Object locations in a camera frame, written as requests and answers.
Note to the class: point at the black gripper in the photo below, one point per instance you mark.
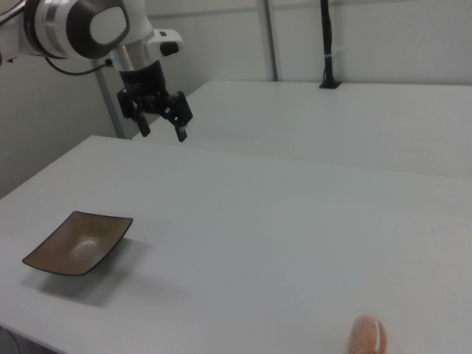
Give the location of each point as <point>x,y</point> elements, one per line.
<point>144,83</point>

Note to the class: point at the orange sugared bread roll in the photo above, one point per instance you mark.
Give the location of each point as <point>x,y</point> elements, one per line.
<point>365,335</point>

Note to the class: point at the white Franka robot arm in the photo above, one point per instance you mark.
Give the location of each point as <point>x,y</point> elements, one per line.
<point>66,26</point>

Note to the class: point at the brown square ceramic plate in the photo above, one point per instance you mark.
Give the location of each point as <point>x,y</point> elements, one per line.
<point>73,243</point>

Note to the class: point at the grey metal frame post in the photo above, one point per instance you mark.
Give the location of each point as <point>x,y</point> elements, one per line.
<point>110,107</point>

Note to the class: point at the black camera stand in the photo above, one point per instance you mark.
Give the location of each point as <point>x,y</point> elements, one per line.
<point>326,37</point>

